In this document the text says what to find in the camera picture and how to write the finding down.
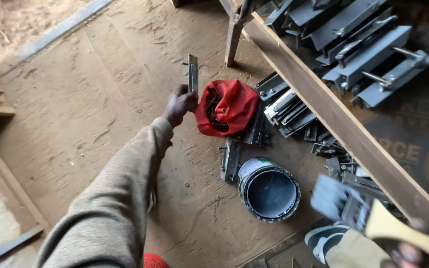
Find wooden work table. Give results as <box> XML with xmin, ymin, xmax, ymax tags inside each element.
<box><xmin>172</xmin><ymin>0</ymin><xmax>429</xmax><ymax>226</ymax></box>

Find black and white sneaker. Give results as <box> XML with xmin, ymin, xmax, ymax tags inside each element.
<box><xmin>304</xmin><ymin>224</ymin><xmax>351</xmax><ymax>265</ymax></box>

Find red plastic object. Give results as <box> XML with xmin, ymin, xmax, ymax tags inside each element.
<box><xmin>143</xmin><ymin>253</ymin><xmax>170</xmax><ymax>268</ymax></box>

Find dark printed sheet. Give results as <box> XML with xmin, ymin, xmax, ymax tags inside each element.
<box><xmin>293</xmin><ymin>0</ymin><xmax>429</xmax><ymax>209</ymax></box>

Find person's right hand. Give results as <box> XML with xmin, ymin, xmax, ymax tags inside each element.
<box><xmin>384</xmin><ymin>218</ymin><xmax>429</xmax><ymax>268</ymax></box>

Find person's beige trouser leg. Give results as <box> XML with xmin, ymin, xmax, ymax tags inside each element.
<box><xmin>325</xmin><ymin>229</ymin><xmax>395</xmax><ymax>268</ymax></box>

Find row of grey painted latches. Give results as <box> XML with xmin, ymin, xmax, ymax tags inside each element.
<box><xmin>263</xmin><ymin>0</ymin><xmax>429</xmax><ymax>109</ymax></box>

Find person's left hand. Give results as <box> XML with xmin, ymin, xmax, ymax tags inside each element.
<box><xmin>161</xmin><ymin>84</ymin><xmax>199</xmax><ymax>129</ymax></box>

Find bare metal door latch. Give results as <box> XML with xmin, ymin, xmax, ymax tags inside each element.
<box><xmin>218</xmin><ymin>138</ymin><xmax>241</xmax><ymax>183</ymax></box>

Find red cloth bag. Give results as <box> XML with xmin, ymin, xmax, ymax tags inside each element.
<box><xmin>194</xmin><ymin>80</ymin><xmax>260</xmax><ymax>137</ymax></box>

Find heap of bare metal latches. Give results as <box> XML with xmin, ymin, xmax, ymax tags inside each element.
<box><xmin>244</xmin><ymin>72</ymin><xmax>405</xmax><ymax>218</ymax></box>

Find grey metal door latch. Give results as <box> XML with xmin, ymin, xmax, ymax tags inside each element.
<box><xmin>182</xmin><ymin>54</ymin><xmax>199</xmax><ymax>94</ymax></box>

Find grey paint can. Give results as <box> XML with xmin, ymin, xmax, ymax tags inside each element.
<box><xmin>238</xmin><ymin>157</ymin><xmax>301</xmax><ymax>223</ymax></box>

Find bunch of dark metal bolts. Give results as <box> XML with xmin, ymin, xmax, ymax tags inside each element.
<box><xmin>204</xmin><ymin>87</ymin><xmax>231</xmax><ymax>133</ymax></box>

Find wooden handled paintbrush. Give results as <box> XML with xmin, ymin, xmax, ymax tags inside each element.
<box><xmin>310</xmin><ymin>174</ymin><xmax>429</xmax><ymax>266</ymax></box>

